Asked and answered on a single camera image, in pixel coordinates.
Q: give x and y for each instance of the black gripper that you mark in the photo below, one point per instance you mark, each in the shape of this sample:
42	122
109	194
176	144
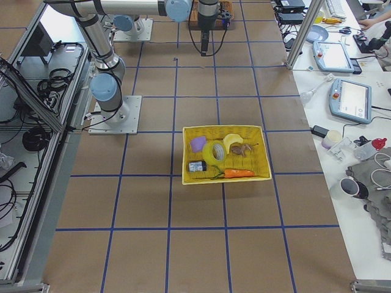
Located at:
204	24

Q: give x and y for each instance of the yellow tape roll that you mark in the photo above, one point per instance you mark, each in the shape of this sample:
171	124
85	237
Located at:
214	152

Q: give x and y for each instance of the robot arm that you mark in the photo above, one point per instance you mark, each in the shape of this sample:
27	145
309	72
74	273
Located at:
106	85

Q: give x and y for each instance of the brown wicker basket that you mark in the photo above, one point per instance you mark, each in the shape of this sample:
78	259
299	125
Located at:
223	9

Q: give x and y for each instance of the yellow toy banana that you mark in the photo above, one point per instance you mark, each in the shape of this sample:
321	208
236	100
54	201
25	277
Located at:
230	139

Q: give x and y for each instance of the purple foam block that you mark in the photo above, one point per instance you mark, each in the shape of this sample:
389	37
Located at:
198	143

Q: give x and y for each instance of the light blue plate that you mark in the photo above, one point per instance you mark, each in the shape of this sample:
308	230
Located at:
317	33

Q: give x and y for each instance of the yellow plastic basket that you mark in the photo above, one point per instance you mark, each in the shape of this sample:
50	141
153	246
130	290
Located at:
256	160

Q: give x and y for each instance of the teach pendant tablet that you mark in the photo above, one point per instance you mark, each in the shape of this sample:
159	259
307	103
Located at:
351	101
332	57

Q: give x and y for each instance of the small dark can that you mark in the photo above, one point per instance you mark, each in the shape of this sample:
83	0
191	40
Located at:
197	166

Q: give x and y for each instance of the orange toy carrot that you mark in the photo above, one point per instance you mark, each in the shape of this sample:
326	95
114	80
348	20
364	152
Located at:
233	173

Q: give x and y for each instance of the black power adapter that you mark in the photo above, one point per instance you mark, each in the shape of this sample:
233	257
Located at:
319	131

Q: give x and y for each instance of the white paper cup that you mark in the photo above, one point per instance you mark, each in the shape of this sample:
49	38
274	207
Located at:
331	138

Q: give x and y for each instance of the grey cloth pile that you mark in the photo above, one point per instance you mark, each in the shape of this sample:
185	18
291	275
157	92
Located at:
373	177

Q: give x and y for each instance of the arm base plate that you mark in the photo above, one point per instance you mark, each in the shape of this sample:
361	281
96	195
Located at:
125	121
129	30

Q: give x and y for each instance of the aluminium frame post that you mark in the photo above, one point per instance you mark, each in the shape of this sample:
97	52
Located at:
314	8

